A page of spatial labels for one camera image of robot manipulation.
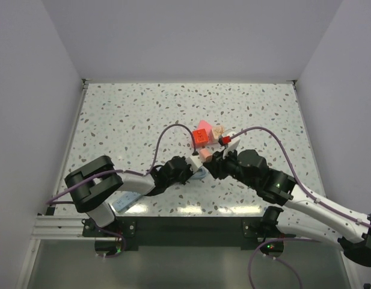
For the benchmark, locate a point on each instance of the pink triangular power socket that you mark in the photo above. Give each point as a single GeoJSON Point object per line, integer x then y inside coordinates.
{"type": "Point", "coordinates": [205, 125]}

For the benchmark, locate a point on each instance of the red cube socket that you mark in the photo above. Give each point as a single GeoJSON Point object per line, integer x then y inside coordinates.
{"type": "Point", "coordinates": [200, 138]}

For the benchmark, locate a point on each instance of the beige cube socket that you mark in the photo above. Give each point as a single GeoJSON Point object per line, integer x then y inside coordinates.
{"type": "Point", "coordinates": [216, 132]}

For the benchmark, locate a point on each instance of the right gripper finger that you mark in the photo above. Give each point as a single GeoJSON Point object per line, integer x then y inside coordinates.
{"type": "Point", "coordinates": [224, 157]}
{"type": "Point", "coordinates": [214, 168]}

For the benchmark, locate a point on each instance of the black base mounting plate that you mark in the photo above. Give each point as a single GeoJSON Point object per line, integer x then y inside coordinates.
{"type": "Point", "coordinates": [131, 233]}

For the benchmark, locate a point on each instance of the aluminium frame rail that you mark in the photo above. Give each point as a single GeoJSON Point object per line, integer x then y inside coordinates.
{"type": "Point", "coordinates": [57, 228]}

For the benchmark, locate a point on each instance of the small pink plug adapter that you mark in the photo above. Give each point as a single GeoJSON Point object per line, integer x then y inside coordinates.
{"type": "Point", "coordinates": [205, 155]}

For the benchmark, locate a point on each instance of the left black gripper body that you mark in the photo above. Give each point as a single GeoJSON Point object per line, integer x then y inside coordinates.
{"type": "Point", "coordinates": [183, 177]}

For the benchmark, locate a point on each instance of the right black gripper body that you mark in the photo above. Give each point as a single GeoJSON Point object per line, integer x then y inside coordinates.
{"type": "Point", "coordinates": [233, 171]}

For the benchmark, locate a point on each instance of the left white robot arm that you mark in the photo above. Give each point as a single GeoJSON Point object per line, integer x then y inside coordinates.
{"type": "Point", "coordinates": [91, 185]}

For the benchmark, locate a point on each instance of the light blue power strip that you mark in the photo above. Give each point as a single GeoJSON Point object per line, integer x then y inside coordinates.
{"type": "Point", "coordinates": [125, 201]}

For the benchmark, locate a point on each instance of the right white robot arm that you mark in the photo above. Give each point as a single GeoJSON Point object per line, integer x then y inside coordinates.
{"type": "Point", "coordinates": [291, 210]}

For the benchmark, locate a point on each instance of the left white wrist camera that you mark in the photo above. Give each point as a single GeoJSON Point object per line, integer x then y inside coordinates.
{"type": "Point", "coordinates": [195, 163]}

